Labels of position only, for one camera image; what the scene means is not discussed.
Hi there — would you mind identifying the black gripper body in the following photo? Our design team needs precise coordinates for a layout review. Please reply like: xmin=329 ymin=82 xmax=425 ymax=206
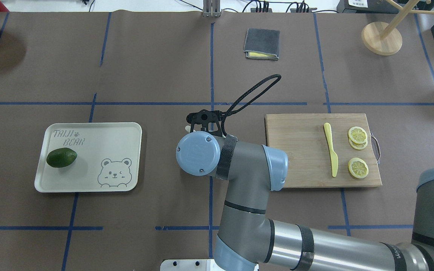
xmin=186 ymin=109 xmax=227 ymax=137

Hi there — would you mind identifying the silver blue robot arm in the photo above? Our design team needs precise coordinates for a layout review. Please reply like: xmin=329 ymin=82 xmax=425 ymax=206
xmin=267 ymin=106 xmax=434 ymax=243

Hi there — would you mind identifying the grey folded cloth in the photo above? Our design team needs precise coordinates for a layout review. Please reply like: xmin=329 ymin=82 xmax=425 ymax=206
xmin=243 ymin=29 xmax=280 ymax=61

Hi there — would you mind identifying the wooden cutting board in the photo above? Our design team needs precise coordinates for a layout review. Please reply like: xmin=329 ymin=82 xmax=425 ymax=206
xmin=265 ymin=113 xmax=382 ymax=188

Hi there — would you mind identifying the white bear tray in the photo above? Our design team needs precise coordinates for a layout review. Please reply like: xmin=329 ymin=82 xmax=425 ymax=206
xmin=34 ymin=122 xmax=142 ymax=193

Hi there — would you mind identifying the yellow plastic knife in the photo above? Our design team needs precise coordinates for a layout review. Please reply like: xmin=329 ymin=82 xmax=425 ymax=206
xmin=323 ymin=122 xmax=339 ymax=177

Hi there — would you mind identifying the green avocado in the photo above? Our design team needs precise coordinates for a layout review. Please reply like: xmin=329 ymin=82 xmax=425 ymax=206
xmin=46 ymin=148 xmax=78 ymax=168

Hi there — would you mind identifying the lemon slice upper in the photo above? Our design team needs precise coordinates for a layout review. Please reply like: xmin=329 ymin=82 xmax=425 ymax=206
xmin=348 ymin=126 xmax=368 ymax=144

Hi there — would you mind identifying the lemon slice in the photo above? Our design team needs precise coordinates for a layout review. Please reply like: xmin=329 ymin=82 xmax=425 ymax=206
xmin=348 ymin=126 xmax=368 ymax=144
xmin=348 ymin=139 xmax=368 ymax=150

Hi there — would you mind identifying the lemon slice lower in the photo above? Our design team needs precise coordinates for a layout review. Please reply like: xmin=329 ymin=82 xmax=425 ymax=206
xmin=348 ymin=139 xmax=368 ymax=150

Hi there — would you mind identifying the lemon slice single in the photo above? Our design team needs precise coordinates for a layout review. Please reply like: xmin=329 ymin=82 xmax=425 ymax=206
xmin=348 ymin=157 xmax=369 ymax=179

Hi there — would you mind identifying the wooden mug tree stand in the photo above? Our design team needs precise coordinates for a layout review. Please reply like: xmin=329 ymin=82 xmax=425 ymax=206
xmin=361 ymin=0 xmax=434 ymax=56

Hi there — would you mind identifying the aluminium frame post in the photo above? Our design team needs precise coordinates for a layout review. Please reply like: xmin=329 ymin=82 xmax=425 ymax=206
xmin=203 ymin=0 xmax=222 ymax=18

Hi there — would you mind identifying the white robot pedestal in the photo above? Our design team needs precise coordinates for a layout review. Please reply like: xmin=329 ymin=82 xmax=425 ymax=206
xmin=160 ymin=259 xmax=260 ymax=271

